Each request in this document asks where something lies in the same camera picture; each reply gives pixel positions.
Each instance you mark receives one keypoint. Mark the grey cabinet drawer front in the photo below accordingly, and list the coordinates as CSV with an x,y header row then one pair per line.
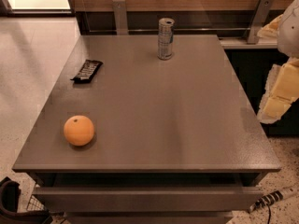
x,y
148,199

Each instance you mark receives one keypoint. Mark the orange fruit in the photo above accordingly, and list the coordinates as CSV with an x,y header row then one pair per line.
x,y
79,130

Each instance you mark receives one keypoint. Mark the striped power strip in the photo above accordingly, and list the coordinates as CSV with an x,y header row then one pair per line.
x,y
273,197

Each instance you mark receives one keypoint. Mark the grey drawer cabinet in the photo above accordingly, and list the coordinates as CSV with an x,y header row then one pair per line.
x,y
184,122

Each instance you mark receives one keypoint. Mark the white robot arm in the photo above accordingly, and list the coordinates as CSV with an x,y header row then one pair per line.
x,y
288,32

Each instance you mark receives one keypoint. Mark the silver redbull can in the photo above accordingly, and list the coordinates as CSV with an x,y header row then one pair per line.
x,y
165,38

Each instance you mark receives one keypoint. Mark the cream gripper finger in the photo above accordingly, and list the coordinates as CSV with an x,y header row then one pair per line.
x,y
281,91
270,30

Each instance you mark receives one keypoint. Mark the black candy bar wrapper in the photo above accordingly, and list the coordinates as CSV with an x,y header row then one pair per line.
x,y
87,71

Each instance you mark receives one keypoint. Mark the wire mesh basket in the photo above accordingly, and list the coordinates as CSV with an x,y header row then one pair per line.
x,y
34,204

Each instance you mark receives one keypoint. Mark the left metal bracket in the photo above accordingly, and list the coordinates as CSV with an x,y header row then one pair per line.
x,y
120,16

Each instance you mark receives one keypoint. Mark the right metal bracket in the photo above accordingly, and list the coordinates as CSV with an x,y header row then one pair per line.
x,y
259,16

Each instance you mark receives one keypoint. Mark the metal bracket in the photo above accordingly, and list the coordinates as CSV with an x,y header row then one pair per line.
x,y
120,16
259,16

